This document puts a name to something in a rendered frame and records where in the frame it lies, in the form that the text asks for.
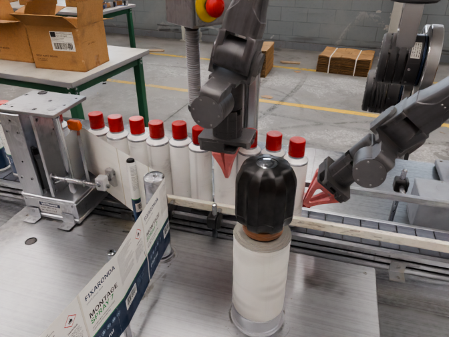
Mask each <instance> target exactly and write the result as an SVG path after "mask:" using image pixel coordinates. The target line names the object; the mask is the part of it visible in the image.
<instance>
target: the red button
mask: <svg viewBox="0 0 449 337"><path fill-rule="evenodd" d="M204 8H205V9H206V12H207V13H208V15H209V16H211V17H214V18H217V17H220V16H221V15H222V13H223V11H224V9H225V3H224V0H206V2H205V4H204Z"/></svg>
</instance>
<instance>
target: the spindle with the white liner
mask: <svg viewBox="0 0 449 337"><path fill-rule="evenodd" d="M296 190H297V177H296V174H295V172H294V170H293V168H292V167H291V166H290V164H289V162H288V160H286V159H284V158H283V157H280V156H273V155H271V154H261V155H258V156H250V157H249V158H247V159H246V160H245V161H244V162H243V164H242V165H241V168H240V170H239V172H238V173H237V176H236V181H235V216H236V218H237V221H238V223H237V224H236V225H235V228H234V230H233V296H232V308H231V318H232V321H233V323H234V325H235V326H236V327H237V328H238V329H239V330H240V331H241V332H242V333H244V334H246V335H249V336H253V337H266V336H270V335H272V334H274V333H275V332H276V331H277V330H278V329H279V328H280V327H281V325H282V323H283V318H284V313H283V310H284V307H285V301H284V298H285V285H286V281H287V267H288V263H289V250H290V244H291V230H290V228H289V226H288V225H289V224H290V223H291V222H292V220H293V213H294V206H295V195H296Z"/></svg>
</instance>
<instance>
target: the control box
mask: <svg viewBox="0 0 449 337"><path fill-rule="evenodd" d="M231 1H232V0H224V11H223V13H222V15H221V16H220V17H217V18H214V17H211V16H209V15H208V13H207V12H206V9H205V8H204V4H205V2H206V0H166V18H167V22H169V23H173V24H176V25H181V26H184V27H188V28H191V29H197V28H201V27H210V26H215V25H222V22H223V19H224V16H225V12H226V11H227V9H228V8H229V5H230V4H231Z"/></svg>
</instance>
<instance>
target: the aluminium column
mask: <svg viewBox="0 0 449 337"><path fill-rule="evenodd" d="M239 37H241V38H243V39H246V40H247V37H245V36H242V35H239ZM260 75H261V73H260V74H259V75H258V76H257V77H256V79H255V81H254V82H253V83H252V84H251V85H250V86H249V98H248V112H247V128H255V129H257V130H258V117H259V90H260ZM246 97H247V85H246V84H243V127H242V128H245V112H246Z"/></svg>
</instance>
